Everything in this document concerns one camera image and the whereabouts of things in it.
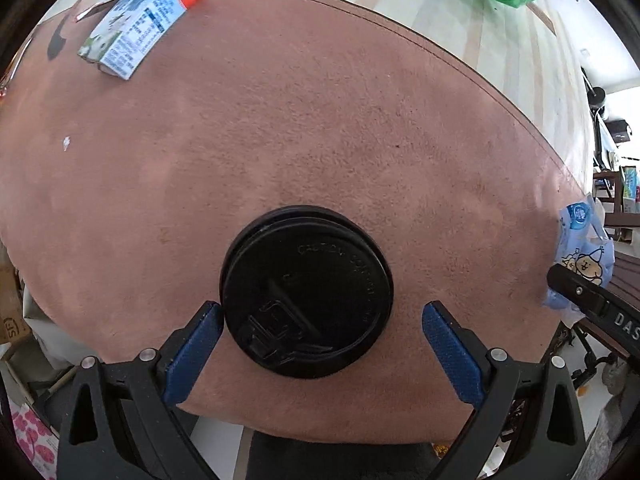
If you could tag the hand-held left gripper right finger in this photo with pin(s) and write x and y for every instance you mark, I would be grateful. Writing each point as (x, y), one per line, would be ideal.
(452, 355)

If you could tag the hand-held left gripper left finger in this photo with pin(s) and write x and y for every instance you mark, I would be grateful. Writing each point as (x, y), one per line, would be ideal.
(192, 355)

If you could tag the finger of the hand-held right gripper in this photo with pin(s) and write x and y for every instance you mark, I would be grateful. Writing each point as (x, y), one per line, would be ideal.
(575, 287)

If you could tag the blue white plastic wrapper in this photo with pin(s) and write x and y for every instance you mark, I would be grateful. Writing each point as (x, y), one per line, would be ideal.
(582, 260)

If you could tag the black plastic cup lid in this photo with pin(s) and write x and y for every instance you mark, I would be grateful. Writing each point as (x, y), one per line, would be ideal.
(305, 290)

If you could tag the brown wooden bench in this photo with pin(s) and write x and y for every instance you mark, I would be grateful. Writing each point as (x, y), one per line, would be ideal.
(622, 280)

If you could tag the pink floral box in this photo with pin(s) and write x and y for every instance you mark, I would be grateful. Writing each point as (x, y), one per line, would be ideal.
(30, 435)

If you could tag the brown cardboard box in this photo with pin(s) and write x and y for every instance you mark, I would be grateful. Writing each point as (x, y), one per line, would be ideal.
(10, 310)

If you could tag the pink table cloth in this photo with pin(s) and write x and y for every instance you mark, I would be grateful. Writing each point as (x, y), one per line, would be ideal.
(280, 150)

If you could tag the blue white milk carton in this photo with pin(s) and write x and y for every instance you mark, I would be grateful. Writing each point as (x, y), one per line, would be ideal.
(142, 20)

